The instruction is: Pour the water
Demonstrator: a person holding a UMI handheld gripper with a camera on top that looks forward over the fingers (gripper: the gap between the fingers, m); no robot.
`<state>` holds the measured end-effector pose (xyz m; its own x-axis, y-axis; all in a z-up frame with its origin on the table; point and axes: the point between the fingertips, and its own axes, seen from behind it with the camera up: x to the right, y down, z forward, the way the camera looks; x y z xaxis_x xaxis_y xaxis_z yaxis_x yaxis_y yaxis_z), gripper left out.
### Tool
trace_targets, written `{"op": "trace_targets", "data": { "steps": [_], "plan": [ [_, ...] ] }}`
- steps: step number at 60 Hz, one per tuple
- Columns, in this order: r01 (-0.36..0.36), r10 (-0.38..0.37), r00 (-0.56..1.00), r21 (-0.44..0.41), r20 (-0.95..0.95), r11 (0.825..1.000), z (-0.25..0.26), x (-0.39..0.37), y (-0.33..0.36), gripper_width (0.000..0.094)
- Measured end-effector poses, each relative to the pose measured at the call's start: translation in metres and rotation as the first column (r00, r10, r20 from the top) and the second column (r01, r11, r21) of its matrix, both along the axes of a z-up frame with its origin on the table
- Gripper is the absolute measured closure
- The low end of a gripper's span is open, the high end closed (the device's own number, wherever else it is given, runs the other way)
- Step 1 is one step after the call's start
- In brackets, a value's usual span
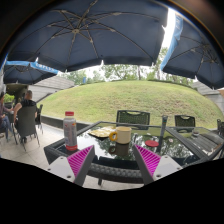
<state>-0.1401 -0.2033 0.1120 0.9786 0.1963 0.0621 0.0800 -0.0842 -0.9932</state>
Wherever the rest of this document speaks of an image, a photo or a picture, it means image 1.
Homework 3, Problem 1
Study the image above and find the dark wicker chair right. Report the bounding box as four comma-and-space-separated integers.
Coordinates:
174, 115, 195, 127

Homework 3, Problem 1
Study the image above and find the navy umbrella on right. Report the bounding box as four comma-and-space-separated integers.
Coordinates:
160, 15, 224, 89

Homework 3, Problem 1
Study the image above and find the dark wicker chair centre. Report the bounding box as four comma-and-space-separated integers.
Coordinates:
116, 110, 150, 130

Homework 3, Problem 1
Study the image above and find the clear bottle with red cap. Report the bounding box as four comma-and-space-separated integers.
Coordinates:
63, 111, 78, 151

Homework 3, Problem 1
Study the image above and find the navy umbrella on left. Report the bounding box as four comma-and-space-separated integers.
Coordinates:
3, 61, 58, 84

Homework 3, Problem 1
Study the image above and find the black umbrella pole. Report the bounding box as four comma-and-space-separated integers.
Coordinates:
157, 115, 168, 153

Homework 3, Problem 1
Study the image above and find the seated man in black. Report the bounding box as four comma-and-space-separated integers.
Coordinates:
14, 90, 37, 116

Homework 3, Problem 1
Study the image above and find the large navy patio umbrella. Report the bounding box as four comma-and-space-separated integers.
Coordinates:
8, 0, 168, 71

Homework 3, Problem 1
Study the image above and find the grey chair behind man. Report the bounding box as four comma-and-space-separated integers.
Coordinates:
17, 106, 37, 144

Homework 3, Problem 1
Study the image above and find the glass top wicker table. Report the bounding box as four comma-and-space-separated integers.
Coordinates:
43, 120, 224, 185

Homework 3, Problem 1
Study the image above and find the dark wicker chair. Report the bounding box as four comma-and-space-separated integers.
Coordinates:
174, 115, 195, 127
116, 110, 150, 130

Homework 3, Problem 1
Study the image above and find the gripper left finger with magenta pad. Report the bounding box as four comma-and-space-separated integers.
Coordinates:
47, 145, 95, 186

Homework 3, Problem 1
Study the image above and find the red bottle cap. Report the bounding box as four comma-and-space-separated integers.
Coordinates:
145, 140, 159, 147

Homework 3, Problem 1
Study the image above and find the seated person at left edge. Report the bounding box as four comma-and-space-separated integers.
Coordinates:
0, 92, 12, 136

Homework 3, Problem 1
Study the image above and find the yellow plate on table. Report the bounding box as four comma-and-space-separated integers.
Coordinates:
90, 126, 115, 138

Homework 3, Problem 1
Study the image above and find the cream mug with yellow handle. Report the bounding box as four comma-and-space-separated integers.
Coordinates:
109, 126, 132, 144

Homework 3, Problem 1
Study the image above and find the dark ashtray on table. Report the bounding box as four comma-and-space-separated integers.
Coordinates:
192, 131, 200, 138

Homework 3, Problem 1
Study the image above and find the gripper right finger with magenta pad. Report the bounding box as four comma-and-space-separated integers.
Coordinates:
133, 144, 182, 185

